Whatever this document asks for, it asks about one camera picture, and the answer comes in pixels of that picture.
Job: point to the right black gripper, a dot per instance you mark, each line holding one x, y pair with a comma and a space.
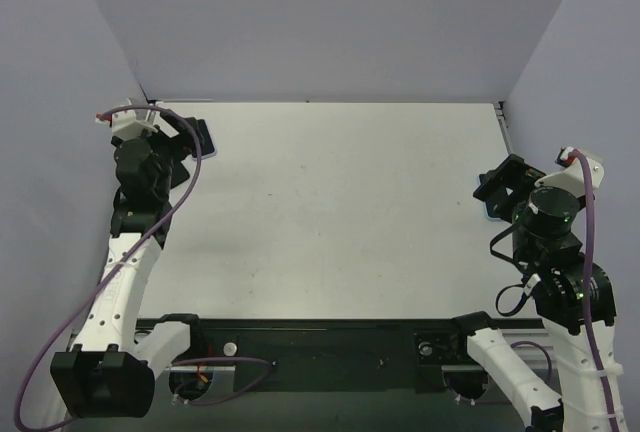
507, 184

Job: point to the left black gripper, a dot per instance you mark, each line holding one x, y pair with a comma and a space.
176, 143

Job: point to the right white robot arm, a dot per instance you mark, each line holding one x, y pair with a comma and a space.
552, 226

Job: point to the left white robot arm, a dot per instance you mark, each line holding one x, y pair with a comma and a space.
106, 372

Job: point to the phone in blue case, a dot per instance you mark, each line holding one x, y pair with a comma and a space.
488, 215

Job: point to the phone in lilac case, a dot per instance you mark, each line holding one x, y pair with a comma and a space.
207, 144

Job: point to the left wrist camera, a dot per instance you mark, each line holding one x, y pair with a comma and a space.
130, 124

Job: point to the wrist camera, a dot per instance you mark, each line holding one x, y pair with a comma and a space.
570, 175
130, 124

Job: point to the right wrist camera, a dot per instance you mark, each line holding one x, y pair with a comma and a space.
570, 175

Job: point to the aluminium rail frame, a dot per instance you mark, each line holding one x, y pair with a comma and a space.
331, 211

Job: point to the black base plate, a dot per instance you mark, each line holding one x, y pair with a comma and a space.
342, 355

